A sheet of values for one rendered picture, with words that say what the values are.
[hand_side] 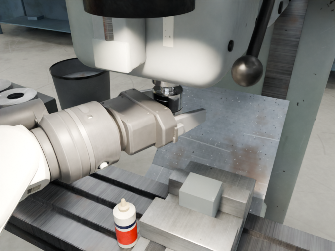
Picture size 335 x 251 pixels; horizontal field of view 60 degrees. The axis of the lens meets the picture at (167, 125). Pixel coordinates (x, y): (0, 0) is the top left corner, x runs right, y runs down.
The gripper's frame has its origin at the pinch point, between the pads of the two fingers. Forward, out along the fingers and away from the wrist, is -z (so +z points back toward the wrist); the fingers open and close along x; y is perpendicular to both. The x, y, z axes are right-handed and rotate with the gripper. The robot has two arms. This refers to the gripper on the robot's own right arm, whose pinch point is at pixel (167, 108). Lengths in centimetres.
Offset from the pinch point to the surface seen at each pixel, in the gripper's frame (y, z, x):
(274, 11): -13.3, -14.9, -5.9
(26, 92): 7.7, 11.8, 37.8
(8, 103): 7.7, 16.5, 34.5
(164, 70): -9.7, 6.4, -7.3
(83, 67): 70, -71, 208
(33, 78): 124, -60, 352
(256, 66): -11.7, 2.5, -15.9
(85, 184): 27.7, 7.4, 22.4
